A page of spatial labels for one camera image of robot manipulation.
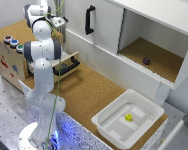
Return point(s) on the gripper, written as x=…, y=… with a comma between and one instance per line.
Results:
x=58, y=21

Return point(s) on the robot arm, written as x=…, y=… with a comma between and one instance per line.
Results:
x=42, y=86

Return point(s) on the wooden drawer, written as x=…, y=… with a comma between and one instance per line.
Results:
x=69, y=56

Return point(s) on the wooden drawer box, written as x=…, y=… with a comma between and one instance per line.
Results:
x=10, y=63

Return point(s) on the green button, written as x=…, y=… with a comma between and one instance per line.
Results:
x=20, y=48

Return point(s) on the white sliding door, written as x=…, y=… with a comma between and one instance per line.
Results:
x=105, y=23

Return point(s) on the blue button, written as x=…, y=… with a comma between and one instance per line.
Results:
x=14, y=43

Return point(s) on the red button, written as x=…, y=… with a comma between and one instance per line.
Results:
x=8, y=39

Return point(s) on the white cabinet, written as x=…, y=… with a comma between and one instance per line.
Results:
x=150, y=13

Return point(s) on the purple block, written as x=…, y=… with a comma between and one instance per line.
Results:
x=146, y=61

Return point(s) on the yellow block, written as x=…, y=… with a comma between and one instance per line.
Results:
x=128, y=117

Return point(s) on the white plastic box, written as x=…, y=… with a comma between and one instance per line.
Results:
x=127, y=128

